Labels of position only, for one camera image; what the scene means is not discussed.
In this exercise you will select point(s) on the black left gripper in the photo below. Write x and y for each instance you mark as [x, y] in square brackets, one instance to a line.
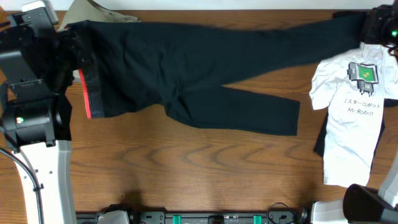
[69, 43]

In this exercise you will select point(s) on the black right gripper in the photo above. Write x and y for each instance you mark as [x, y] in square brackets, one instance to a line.
[382, 18]

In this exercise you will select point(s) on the black leggings red waistband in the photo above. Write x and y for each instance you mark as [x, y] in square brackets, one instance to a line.
[187, 68]

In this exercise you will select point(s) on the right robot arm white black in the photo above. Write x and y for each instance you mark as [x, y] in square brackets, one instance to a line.
[363, 204]

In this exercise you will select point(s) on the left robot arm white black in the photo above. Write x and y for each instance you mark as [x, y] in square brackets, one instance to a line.
[38, 63]

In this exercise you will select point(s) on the folded khaki pants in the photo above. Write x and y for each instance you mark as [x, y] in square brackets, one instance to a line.
[82, 10]

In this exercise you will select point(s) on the black garment under t-shirt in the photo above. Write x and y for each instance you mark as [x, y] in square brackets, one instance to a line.
[320, 143]

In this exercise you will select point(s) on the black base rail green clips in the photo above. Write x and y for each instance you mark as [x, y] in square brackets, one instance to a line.
[273, 216]

